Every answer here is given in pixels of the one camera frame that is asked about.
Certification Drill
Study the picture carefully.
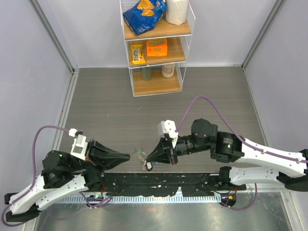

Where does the white printed cup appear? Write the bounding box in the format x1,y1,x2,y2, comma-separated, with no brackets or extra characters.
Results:
162,64,175,78

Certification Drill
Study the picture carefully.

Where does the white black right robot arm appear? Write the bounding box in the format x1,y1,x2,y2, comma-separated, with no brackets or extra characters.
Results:
144,119,308,192

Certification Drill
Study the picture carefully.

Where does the blue chips bag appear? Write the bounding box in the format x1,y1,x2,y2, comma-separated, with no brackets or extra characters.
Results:
123,0,167,36

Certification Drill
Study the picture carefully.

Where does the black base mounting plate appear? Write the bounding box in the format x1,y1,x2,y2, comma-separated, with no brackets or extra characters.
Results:
99,172,246,197

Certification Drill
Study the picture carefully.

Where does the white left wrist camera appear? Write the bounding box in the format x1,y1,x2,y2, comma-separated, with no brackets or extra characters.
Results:
68,128,88,161

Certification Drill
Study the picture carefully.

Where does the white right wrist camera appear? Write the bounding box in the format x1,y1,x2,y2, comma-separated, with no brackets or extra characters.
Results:
157,120,179,148

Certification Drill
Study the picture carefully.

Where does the white slotted cable duct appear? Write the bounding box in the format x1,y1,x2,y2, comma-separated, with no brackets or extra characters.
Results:
56,193,221,204

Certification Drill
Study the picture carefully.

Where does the yellow candy bag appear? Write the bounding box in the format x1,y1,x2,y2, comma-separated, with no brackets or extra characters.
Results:
130,44,145,65

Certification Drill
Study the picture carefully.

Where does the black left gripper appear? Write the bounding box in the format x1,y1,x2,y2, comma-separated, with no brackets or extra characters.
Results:
67,137,131,174

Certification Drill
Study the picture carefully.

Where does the white wire shelf unit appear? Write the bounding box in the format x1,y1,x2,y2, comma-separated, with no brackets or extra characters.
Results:
120,3,195,97

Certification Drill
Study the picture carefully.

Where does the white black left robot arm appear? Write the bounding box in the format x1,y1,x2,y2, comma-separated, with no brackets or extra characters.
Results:
4,140,130,223

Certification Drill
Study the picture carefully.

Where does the orange candy box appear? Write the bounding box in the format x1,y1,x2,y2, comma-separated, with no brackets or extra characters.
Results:
146,38,168,57

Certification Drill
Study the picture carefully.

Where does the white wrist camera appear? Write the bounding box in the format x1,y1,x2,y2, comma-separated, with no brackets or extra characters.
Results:
68,128,88,161
157,120,179,148

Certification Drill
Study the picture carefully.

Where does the metal key organizer with rings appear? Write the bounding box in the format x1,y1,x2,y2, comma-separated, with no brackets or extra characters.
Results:
135,149,146,167

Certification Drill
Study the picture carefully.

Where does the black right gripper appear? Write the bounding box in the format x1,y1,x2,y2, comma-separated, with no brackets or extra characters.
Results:
146,135,211,165

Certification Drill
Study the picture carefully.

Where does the white paper towel roll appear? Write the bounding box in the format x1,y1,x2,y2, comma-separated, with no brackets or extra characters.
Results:
166,0,189,26

